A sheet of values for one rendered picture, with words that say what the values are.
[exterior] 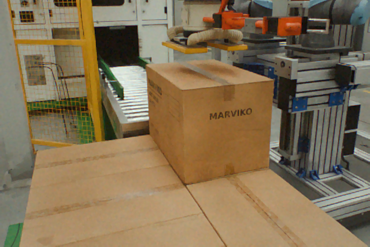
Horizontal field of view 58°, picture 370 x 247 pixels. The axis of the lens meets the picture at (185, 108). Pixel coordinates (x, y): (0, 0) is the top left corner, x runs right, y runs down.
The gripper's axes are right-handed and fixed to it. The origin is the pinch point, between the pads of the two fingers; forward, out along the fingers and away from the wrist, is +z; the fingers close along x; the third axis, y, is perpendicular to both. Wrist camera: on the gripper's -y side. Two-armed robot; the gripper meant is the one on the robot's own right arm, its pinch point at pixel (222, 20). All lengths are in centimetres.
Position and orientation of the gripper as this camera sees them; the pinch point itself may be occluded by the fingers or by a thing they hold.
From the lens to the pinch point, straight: 193.8
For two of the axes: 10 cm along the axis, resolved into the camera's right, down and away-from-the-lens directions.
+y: 3.5, 2.7, -9.0
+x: 9.4, -1.2, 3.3
